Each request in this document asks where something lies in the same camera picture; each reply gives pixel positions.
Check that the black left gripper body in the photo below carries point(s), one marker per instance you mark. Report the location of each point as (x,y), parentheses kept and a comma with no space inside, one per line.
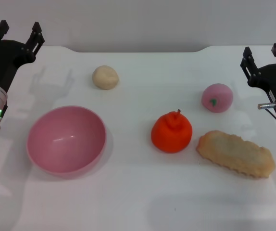
(7,56)

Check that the pink plastic bowl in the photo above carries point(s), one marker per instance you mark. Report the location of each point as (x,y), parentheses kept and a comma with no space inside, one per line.
(66,142)

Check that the orange toy fruit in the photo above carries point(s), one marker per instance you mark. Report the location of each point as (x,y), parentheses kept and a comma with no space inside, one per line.
(171,134)

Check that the pink toy peach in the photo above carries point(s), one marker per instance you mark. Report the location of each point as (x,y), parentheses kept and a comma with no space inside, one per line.
(218,97)

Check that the beige round bun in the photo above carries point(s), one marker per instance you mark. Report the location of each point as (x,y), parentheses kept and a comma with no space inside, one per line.
(105,77)

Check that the long golden toast bread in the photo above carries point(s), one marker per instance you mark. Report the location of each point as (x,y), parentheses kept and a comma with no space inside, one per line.
(236,154)

